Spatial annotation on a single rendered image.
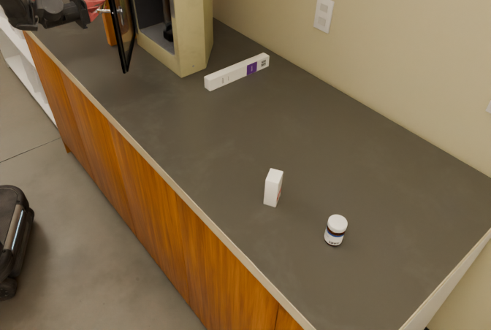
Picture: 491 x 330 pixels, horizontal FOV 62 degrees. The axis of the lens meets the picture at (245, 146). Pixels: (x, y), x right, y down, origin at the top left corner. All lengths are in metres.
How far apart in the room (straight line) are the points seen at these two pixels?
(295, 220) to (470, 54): 0.64
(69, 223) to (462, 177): 1.85
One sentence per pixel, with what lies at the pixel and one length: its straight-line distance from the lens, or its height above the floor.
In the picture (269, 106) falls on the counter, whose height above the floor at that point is 0.94.
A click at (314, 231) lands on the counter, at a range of 1.02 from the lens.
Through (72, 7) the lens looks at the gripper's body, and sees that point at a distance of 1.41.
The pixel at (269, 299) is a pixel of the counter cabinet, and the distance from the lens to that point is 1.07.
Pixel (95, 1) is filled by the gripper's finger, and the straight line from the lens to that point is 1.43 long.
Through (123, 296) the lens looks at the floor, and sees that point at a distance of 2.03.
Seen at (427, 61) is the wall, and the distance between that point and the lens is 1.31.
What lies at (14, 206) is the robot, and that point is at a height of 0.24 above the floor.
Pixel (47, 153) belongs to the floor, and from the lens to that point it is 2.79.
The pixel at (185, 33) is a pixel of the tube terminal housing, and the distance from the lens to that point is 1.44.
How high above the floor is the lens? 1.75
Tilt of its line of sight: 42 degrees down
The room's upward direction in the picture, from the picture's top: 2 degrees clockwise
